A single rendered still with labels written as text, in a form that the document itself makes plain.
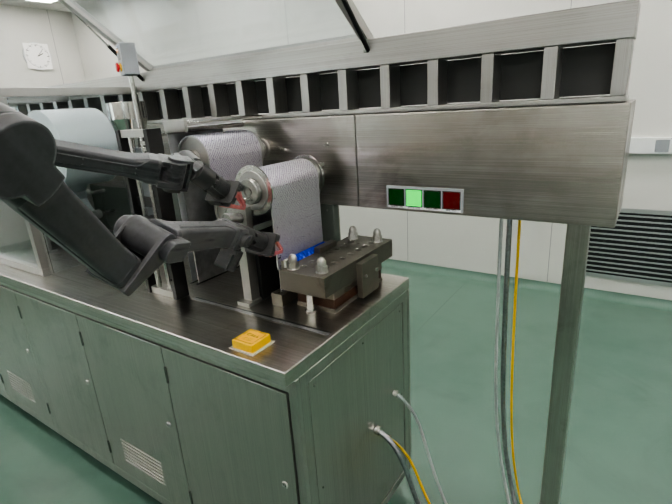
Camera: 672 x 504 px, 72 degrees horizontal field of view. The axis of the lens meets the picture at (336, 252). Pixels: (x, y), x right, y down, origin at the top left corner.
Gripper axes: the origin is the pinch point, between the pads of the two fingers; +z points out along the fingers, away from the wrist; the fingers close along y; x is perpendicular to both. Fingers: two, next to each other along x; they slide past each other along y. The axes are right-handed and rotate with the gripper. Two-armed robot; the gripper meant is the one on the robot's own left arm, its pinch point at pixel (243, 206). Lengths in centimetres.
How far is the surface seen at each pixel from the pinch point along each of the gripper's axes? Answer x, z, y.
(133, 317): -38.4, 3.5, -29.6
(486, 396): -20, 166, 41
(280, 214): 2.9, 9.8, 5.5
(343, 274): -8.5, 21.9, 25.3
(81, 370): -63, 27, -77
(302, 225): 4.7, 21.1, 5.6
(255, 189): 5.5, -0.1, 2.2
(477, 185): 26, 28, 55
